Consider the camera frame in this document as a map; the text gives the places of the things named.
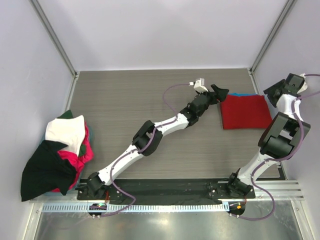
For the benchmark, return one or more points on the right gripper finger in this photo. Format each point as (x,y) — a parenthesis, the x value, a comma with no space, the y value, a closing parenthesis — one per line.
(275,88)
(274,98)

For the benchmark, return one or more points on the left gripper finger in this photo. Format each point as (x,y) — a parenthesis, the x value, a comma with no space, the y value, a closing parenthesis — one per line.
(220,92)
(218,98)

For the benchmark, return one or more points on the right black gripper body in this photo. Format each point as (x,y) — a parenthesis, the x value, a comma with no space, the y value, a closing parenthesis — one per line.
(272,90)

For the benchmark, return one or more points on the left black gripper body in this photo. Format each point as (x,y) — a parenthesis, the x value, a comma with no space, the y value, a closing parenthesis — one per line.
(210,99)

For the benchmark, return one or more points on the red t shirt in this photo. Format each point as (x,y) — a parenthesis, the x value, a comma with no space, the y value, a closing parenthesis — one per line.
(245,112)

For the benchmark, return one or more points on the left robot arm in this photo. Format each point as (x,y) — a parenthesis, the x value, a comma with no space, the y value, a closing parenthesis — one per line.
(147,139)

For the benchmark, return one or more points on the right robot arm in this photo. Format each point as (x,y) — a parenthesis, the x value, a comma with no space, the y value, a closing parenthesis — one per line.
(282,138)

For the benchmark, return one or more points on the folded blue t shirt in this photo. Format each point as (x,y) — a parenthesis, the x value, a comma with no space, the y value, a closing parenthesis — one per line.
(242,94)

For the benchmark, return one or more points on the dark green t shirt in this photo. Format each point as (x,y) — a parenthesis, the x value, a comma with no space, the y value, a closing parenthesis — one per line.
(66,115)

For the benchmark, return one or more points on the white t shirt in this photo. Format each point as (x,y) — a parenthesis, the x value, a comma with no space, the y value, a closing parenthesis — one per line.
(70,132)

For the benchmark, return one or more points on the black t shirt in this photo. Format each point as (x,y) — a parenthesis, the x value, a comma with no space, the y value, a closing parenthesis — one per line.
(46,171)

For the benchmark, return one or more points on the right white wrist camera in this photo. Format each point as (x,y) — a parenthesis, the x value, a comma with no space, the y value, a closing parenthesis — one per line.
(304,86)

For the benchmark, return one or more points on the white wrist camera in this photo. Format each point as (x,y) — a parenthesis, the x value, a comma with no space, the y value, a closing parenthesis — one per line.
(304,86)
(199,85)

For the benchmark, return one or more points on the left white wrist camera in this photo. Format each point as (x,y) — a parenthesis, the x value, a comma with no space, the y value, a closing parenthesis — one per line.
(199,85)

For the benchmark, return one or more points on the right aluminium frame post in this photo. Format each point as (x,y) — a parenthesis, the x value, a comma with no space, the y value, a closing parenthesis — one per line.
(284,13)

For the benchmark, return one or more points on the aluminium frame post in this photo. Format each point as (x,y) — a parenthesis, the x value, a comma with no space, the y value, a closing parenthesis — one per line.
(284,13)
(53,36)

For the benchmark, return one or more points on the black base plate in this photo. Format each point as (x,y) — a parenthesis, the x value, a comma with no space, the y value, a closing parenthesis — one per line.
(164,190)

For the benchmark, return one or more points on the slotted cable duct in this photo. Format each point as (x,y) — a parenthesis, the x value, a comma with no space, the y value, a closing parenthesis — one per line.
(89,207)

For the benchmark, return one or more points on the left aluminium frame post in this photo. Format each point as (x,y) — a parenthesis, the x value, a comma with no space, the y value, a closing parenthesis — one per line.
(53,36)

